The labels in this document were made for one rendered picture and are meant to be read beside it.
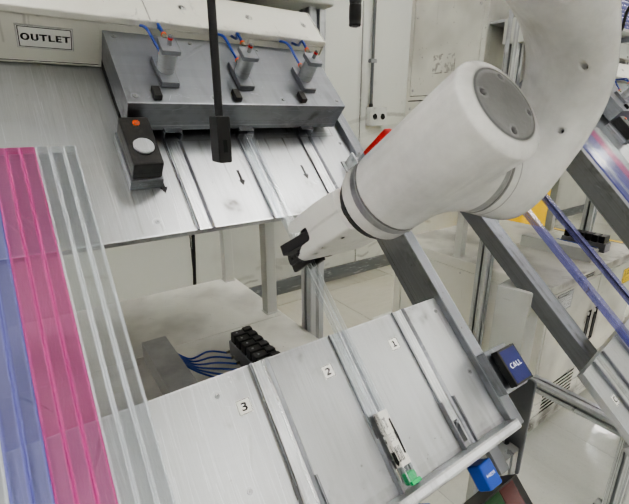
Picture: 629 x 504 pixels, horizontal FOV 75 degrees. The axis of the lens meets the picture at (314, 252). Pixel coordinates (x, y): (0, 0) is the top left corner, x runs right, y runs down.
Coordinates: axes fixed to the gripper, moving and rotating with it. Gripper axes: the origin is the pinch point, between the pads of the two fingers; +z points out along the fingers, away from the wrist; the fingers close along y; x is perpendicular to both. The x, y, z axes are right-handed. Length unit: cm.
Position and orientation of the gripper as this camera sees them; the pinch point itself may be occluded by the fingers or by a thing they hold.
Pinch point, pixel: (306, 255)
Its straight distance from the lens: 55.0
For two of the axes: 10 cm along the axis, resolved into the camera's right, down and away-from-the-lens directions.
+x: 3.3, 9.2, -2.0
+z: -4.6, 3.5, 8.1
